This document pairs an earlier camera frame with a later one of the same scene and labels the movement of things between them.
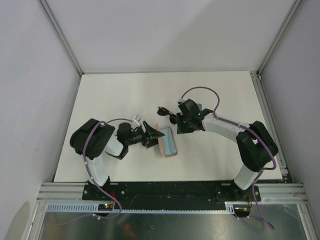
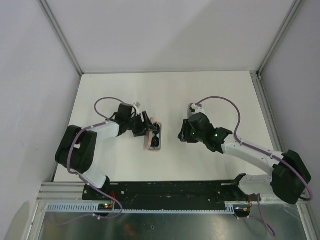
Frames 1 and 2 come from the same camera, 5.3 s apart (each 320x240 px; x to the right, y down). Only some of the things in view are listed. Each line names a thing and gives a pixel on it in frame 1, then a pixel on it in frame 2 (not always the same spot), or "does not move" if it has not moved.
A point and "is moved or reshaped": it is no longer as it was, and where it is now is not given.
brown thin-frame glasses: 163,111 is moved or reshaped
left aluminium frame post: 52,20 does not move
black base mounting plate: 169,192 does not move
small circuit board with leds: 104,206 does not move
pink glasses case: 167,142 is moved or reshaped
